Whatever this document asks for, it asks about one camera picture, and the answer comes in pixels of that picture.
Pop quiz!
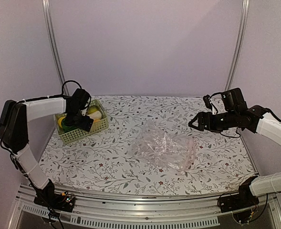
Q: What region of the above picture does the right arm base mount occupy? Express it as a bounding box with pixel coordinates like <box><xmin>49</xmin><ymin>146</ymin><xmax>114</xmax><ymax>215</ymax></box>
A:
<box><xmin>217</xmin><ymin>185</ymin><xmax>259</xmax><ymax>213</ymax></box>

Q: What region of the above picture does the clear zip top bag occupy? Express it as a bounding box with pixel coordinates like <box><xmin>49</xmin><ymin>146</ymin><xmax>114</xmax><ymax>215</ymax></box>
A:
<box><xmin>127</xmin><ymin>120</ymin><xmax>196</xmax><ymax>174</ymax></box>

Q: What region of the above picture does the right aluminium frame post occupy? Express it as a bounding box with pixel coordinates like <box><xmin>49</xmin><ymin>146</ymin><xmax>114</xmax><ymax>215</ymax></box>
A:
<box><xmin>225</xmin><ymin>0</ymin><xmax>250</xmax><ymax>90</ymax></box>

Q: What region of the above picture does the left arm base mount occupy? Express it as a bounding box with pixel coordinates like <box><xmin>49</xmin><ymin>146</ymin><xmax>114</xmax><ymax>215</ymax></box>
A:
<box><xmin>34</xmin><ymin>183</ymin><xmax>75</xmax><ymax>212</ymax></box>

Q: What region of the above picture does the floral table mat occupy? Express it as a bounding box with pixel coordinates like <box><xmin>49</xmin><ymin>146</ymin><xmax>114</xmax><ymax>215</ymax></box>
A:
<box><xmin>39</xmin><ymin>95</ymin><xmax>257</xmax><ymax>196</ymax></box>

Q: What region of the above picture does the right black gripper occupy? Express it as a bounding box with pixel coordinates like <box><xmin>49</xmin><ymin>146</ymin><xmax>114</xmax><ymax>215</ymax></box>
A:
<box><xmin>188</xmin><ymin>110</ymin><xmax>238</xmax><ymax>133</ymax></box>

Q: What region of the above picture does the yellow lemon toy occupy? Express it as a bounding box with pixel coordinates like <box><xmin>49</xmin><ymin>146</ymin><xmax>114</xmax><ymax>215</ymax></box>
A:
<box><xmin>57</xmin><ymin>116</ymin><xmax>65</xmax><ymax>128</ymax></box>

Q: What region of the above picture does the aluminium frame post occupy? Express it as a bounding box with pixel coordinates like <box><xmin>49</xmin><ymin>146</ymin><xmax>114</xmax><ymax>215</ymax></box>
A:
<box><xmin>225</xmin><ymin>0</ymin><xmax>250</xmax><ymax>90</ymax></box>
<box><xmin>42</xmin><ymin>0</ymin><xmax>65</xmax><ymax>86</ymax></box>

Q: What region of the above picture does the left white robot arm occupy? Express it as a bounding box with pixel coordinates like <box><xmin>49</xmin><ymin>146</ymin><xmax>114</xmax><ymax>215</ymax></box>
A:
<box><xmin>0</xmin><ymin>93</ymin><xmax>93</xmax><ymax>207</ymax></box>

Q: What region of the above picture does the green plastic basket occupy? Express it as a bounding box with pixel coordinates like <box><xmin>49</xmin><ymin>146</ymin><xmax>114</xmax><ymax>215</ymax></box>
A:
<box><xmin>54</xmin><ymin>99</ymin><xmax>109</xmax><ymax>145</ymax></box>

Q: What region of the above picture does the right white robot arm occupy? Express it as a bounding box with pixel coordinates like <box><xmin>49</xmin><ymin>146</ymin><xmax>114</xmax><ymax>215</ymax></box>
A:
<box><xmin>188</xmin><ymin>105</ymin><xmax>281</xmax><ymax>208</ymax></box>

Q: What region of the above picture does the bok choy toy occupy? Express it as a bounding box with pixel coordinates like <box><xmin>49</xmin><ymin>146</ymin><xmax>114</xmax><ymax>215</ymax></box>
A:
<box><xmin>87</xmin><ymin>110</ymin><xmax>102</xmax><ymax>120</ymax></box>

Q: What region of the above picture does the green yellow mango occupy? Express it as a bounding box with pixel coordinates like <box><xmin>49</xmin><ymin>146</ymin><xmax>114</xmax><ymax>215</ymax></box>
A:
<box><xmin>88</xmin><ymin>105</ymin><xmax>99</xmax><ymax>114</ymax></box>

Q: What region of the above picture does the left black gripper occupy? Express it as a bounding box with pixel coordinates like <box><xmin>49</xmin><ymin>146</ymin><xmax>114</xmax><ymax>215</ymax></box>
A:
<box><xmin>64</xmin><ymin>108</ymin><xmax>94</xmax><ymax>132</ymax></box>

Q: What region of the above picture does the left aluminium frame post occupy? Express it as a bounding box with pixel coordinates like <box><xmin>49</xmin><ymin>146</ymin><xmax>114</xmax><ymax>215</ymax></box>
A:
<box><xmin>42</xmin><ymin>0</ymin><xmax>65</xmax><ymax>86</ymax></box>

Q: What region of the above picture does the aluminium front rail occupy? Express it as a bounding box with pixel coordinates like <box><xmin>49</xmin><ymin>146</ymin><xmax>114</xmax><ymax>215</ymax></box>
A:
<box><xmin>8</xmin><ymin>185</ymin><xmax>281</xmax><ymax>229</ymax></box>

